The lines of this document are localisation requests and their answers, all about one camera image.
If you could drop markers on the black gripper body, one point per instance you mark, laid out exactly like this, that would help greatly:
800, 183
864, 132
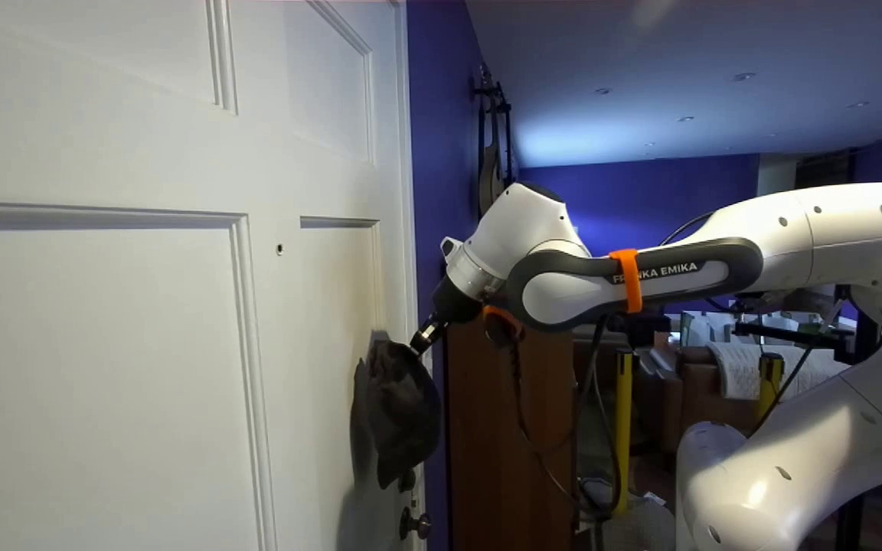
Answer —
449, 307

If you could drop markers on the dark grey hat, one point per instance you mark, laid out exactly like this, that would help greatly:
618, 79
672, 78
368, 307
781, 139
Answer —
395, 410

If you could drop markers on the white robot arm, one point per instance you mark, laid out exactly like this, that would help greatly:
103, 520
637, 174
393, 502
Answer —
816, 446

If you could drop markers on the brown wooden cabinet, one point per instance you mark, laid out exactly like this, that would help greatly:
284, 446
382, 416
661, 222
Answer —
508, 440

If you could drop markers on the white panelled door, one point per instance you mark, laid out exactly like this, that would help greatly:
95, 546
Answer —
206, 213

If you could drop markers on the yellow stand post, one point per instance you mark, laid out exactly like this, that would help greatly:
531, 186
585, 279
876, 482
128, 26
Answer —
622, 428
769, 379

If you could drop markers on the black metal wall decoration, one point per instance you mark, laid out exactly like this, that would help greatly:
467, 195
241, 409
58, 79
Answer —
495, 139

